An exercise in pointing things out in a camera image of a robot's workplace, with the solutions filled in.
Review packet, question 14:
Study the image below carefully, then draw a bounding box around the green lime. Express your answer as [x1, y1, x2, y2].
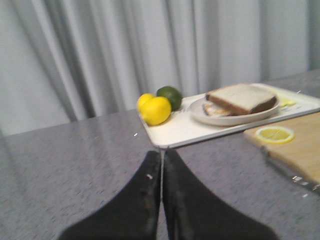
[156, 86, 183, 111]

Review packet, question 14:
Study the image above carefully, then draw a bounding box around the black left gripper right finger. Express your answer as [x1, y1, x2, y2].
[162, 148, 278, 240]

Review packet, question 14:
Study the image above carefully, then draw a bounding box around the white bread slice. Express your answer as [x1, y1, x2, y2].
[205, 83, 278, 116]

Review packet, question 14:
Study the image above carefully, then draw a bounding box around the white rectangular tray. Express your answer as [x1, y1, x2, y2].
[141, 83, 320, 149]

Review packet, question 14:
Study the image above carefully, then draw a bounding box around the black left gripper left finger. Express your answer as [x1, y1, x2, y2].
[59, 151, 161, 240]

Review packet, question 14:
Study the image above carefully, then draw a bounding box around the yellow lemon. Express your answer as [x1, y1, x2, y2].
[137, 93, 172, 126]

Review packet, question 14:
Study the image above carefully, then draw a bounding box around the grey curtain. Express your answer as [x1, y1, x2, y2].
[0, 0, 320, 136]

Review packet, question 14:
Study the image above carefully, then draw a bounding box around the wooden cutting board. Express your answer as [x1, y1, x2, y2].
[244, 112, 320, 183]

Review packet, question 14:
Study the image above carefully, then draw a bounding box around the fried egg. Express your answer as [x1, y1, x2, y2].
[202, 102, 233, 117]

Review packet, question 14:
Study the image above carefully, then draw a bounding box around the lemon slice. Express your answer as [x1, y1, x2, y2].
[254, 126, 295, 144]

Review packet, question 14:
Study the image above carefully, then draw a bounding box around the white round plate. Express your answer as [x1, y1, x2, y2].
[189, 98, 280, 127]

